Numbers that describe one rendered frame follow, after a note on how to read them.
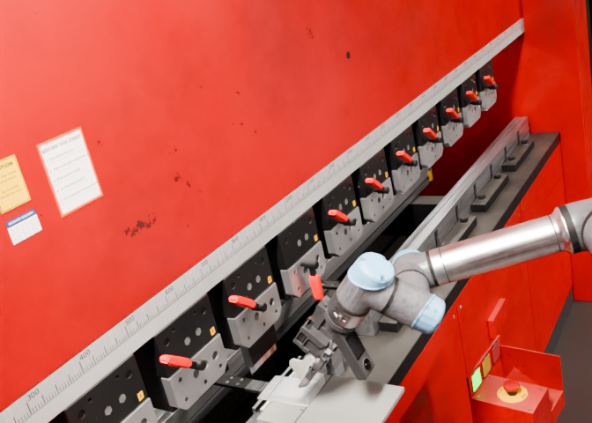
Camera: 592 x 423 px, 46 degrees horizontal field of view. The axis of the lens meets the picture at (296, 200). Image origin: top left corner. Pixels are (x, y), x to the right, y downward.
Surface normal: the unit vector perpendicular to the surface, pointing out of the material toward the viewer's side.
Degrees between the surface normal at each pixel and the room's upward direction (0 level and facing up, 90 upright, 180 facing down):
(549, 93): 90
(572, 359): 0
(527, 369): 90
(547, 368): 90
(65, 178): 90
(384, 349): 0
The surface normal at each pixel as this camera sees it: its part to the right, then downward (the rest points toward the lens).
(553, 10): -0.51, 0.40
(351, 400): -0.21, -0.92
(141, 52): 0.83, 0.01
